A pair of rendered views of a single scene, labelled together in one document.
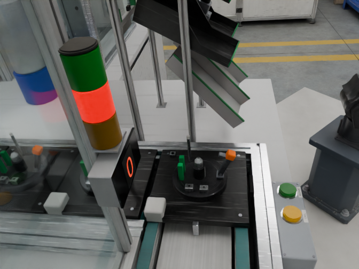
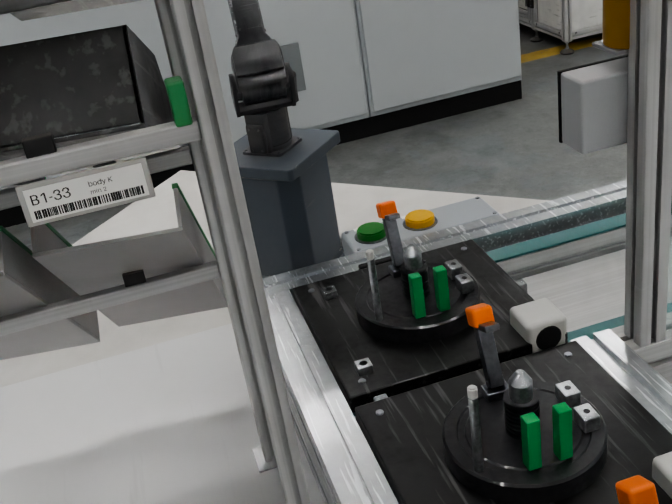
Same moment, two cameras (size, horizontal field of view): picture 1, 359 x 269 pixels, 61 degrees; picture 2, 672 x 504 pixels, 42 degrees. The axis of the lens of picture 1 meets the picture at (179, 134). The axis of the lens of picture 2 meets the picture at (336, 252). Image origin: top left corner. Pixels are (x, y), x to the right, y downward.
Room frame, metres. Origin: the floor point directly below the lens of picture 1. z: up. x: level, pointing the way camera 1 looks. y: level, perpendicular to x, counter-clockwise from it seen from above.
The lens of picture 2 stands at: (0.94, 0.69, 1.50)
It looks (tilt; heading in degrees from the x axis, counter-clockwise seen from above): 28 degrees down; 246
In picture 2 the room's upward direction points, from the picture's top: 9 degrees counter-clockwise
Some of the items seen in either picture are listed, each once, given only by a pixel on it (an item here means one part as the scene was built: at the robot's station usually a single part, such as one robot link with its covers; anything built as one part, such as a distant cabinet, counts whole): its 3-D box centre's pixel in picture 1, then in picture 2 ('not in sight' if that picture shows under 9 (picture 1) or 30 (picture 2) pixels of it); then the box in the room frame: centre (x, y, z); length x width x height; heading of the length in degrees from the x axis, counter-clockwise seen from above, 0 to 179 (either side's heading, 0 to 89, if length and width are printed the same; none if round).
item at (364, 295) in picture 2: (199, 177); (417, 300); (0.54, -0.04, 0.98); 0.14 x 0.14 x 0.02
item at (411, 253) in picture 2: (198, 161); (412, 255); (0.54, -0.04, 1.04); 0.02 x 0.02 x 0.03
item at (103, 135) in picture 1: (102, 127); (632, 14); (0.37, 0.11, 1.28); 0.05 x 0.05 x 0.05
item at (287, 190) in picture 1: (287, 191); (371, 234); (0.48, -0.25, 0.96); 0.04 x 0.04 x 0.02
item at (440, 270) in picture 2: (180, 171); (441, 288); (0.53, 0.01, 1.01); 0.01 x 0.01 x 0.05; 79
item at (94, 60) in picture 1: (84, 66); not in sight; (0.37, 0.11, 1.38); 0.05 x 0.05 x 0.05
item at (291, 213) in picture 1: (291, 214); (420, 221); (0.41, -0.23, 0.96); 0.04 x 0.04 x 0.02
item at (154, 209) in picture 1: (155, 209); (538, 327); (0.46, 0.08, 0.97); 0.05 x 0.05 x 0.04; 79
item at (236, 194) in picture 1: (200, 183); (419, 314); (0.54, -0.04, 0.96); 0.24 x 0.24 x 0.02; 79
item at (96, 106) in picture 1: (94, 99); not in sight; (0.37, 0.11, 1.33); 0.05 x 0.05 x 0.05
